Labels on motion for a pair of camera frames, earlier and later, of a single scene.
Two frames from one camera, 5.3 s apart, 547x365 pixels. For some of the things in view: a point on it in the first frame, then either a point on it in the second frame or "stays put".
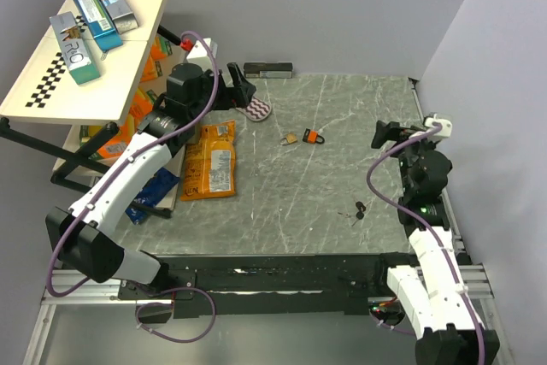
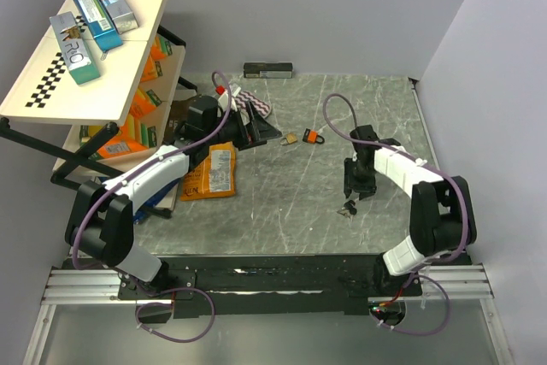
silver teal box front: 77,54 stays put
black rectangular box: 267,70 stays put
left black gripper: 236,96 to 255,133
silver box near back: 119,10 stays put
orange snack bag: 209,167 stays put
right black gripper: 392,131 to 367,190
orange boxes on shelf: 159,47 stays put
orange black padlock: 313,137 stays put
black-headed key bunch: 359,214 to 349,209
